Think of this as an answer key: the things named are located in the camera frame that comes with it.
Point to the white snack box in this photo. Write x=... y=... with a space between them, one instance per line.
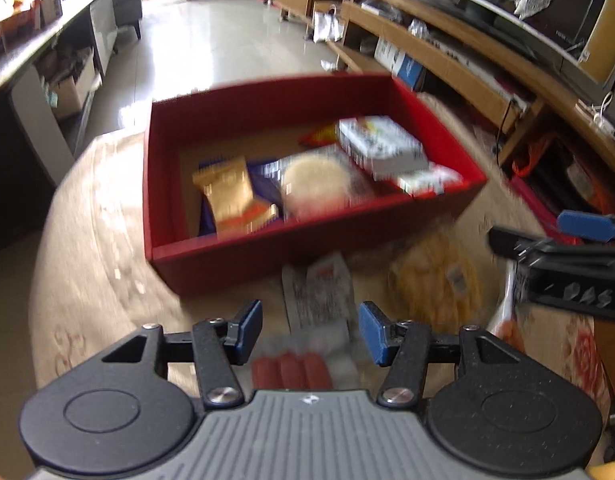
x=382 y=145

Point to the red plastic bag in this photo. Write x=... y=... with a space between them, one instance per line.
x=562 y=170

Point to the white power strip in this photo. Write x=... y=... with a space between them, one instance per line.
x=605 y=117

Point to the boxes on side table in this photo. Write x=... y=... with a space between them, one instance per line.
x=22 y=17

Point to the purple snack packet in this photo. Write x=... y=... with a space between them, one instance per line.
x=266 y=185

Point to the curved television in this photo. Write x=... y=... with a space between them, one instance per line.
x=552 y=35

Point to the golden snack packet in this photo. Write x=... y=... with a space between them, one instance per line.
x=227 y=190

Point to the round pastry packet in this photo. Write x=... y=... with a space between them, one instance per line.
x=312 y=182

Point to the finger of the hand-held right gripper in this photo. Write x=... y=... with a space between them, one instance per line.
x=517 y=242
x=587 y=225

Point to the yellow noodle snack packet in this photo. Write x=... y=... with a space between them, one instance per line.
x=427 y=280

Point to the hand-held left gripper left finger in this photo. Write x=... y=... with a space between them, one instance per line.
x=248 y=332

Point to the long red white snack packet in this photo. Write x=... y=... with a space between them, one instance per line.
x=427 y=180

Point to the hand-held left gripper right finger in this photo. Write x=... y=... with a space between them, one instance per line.
x=375 y=334

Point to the blue white box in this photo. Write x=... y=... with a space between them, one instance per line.
x=400 y=62

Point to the sausage snack packet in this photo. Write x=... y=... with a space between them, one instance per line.
x=317 y=290
x=512 y=332

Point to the grey sofa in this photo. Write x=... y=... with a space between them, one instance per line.
x=127 y=5

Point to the white shopping bag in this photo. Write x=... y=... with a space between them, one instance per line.
x=328 y=22

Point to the wooden television cabinet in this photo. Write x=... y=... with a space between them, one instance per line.
x=462 y=35

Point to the red orange snack packet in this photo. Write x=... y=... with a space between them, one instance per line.
x=320 y=136

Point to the red cardboard box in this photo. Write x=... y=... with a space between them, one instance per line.
x=237 y=265

